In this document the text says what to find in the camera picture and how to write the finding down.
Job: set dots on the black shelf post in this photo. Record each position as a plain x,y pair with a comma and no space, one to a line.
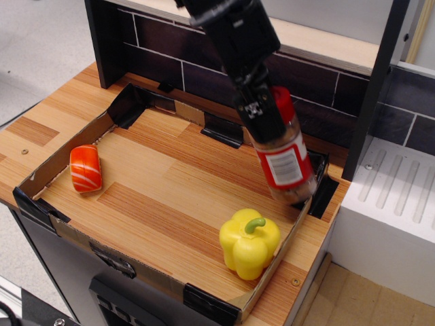
105,25
364,130

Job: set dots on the black left shelf post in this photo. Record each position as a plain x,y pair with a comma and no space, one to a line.
105,25

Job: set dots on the yellow toy bell pepper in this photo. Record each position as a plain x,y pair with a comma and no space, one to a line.
249,241

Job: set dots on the taped cardboard fence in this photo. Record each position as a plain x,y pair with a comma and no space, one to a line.
167,190

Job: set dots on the black oven control panel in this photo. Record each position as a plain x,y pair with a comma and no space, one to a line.
116,308

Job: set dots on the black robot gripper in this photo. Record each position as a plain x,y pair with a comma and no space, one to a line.
244,38

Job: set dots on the red-capped basil spice bottle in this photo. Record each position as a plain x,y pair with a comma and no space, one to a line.
285,161

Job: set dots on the black right shelf post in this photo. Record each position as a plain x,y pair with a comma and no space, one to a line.
364,130

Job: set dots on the dark cabinet front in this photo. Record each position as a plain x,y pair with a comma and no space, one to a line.
72,265

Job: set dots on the white drainboard sink unit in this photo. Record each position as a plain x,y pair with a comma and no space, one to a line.
384,230

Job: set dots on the light wooden shelf board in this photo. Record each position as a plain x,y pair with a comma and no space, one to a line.
322,47

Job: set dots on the orange salmon sushi toy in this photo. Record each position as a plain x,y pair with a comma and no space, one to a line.
85,169

